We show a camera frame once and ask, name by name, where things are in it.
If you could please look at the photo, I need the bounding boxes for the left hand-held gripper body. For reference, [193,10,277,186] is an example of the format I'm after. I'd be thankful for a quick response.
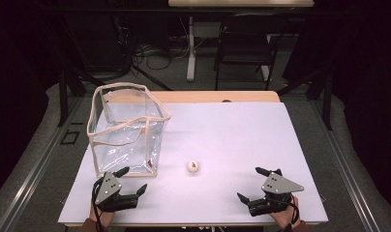
[92,172,140,213]

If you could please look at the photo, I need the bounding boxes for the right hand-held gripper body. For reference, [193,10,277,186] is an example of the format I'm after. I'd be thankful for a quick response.
[248,172,305,218]

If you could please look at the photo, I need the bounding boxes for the clear plastic bag beige trim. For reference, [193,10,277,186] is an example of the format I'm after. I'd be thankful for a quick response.
[86,81,173,179]

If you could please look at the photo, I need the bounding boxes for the small white ball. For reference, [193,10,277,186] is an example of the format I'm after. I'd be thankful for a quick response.
[187,159,200,173]

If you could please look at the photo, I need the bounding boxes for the person's left hand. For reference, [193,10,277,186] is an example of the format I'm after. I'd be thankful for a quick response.
[89,202,116,226]

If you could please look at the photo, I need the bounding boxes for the person's right hand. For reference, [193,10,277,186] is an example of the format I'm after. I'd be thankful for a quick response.
[269,195,302,230]

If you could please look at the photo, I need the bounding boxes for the white table mat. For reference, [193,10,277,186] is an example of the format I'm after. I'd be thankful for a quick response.
[57,101,329,225]

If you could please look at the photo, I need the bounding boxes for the black metal stand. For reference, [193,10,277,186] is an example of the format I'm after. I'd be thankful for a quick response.
[323,72,333,131]
[57,69,70,128]

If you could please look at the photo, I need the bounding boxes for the black tripod leg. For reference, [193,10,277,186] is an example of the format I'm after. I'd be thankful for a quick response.
[132,65,172,92]

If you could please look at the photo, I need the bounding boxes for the wooden table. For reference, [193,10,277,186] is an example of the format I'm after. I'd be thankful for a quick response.
[57,90,329,228]

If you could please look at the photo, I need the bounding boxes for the black chair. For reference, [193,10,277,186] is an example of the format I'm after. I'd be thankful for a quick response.
[213,13,289,92]

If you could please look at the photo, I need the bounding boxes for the white-legged desk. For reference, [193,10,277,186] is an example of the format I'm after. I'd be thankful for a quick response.
[167,0,315,82]

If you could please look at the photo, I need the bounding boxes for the left hand-held gripper black cable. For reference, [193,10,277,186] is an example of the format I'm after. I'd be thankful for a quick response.
[91,178,107,232]

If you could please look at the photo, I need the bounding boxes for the hand-held gripper black cable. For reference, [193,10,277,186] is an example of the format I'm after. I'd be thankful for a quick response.
[288,192,301,226]
[91,178,107,232]

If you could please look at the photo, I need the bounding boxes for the right hand-held gripper black cable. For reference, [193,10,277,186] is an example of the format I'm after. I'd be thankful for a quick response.
[288,192,301,226]

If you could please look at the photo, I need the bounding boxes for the aluminium floor rail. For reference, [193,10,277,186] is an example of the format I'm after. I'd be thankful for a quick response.
[309,100,382,232]
[0,96,86,232]

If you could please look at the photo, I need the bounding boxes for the bundle of floor cables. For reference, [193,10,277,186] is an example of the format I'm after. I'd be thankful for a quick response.
[132,38,190,72]

